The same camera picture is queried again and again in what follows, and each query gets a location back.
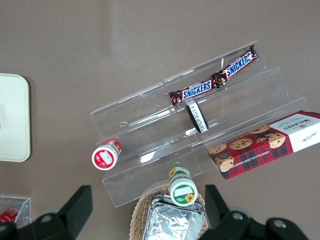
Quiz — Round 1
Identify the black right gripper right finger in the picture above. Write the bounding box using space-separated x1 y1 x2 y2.
199 184 311 240

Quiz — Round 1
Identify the red cola bottle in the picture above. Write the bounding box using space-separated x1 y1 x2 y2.
0 208 20 224

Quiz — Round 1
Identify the Snickers chocolate bar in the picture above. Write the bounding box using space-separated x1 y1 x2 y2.
168 79 216 108
211 44 259 86

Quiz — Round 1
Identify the red tartan Walkers cookie box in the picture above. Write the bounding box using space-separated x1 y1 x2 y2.
207 109 320 181

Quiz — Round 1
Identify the green lid sunflower cup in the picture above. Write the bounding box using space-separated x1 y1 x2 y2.
168 166 199 206

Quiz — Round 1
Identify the clear acrylic bottle rack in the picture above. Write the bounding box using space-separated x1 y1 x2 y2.
0 195 32 230

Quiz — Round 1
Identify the cream plastic tray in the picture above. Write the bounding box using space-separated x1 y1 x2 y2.
0 73 31 163

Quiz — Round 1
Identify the small black box white side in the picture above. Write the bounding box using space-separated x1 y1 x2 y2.
185 99 210 134

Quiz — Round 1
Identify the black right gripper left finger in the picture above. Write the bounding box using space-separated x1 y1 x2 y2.
0 184 94 240

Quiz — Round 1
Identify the red lid white cup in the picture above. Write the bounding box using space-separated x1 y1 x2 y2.
91 138 123 171

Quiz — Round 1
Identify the light wicker basket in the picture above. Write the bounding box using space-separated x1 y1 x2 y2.
129 180 211 240

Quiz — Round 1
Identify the stack of foil trays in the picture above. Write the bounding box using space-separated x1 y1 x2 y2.
142 193 207 240

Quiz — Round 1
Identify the clear acrylic stepped stand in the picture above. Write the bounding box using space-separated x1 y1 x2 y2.
89 40 311 208

